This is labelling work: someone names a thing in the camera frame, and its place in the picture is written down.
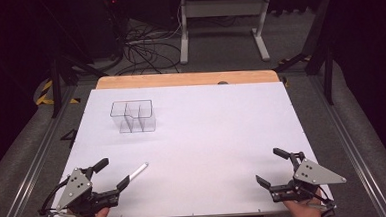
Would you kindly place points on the black computer case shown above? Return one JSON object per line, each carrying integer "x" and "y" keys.
{"x": 99, "y": 23}

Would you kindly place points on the yellow black hazard tape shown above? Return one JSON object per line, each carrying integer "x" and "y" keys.
{"x": 45, "y": 94}

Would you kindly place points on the white metal table frame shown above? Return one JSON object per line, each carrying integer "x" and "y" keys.
{"x": 222, "y": 7}

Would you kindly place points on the clear acrylic organizer box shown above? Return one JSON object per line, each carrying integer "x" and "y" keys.
{"x": 133, "y": 116}

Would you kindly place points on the person's right hand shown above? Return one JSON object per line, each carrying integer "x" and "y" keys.
{"x": 305, "y": 212}

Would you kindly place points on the white table cover sheet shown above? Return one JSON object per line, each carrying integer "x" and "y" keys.
{"x": 199, "y": 138}

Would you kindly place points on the black metal stand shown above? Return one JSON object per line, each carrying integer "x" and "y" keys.
{"x": 327, "y": 64}
{"x": 55, "y": 85}

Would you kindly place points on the grey metal floor rail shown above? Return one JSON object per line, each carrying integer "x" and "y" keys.
{"x": 30, "y": 170}
{"x": 360, "y": 146}

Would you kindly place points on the white pen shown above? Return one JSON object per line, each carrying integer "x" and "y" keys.
{"x": 139, "y": 170}

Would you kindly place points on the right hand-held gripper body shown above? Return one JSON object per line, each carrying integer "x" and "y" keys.
{"x": 313, "y": 175}

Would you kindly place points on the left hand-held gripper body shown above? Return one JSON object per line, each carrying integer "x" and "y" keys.
{"x": 75, "y": 188}

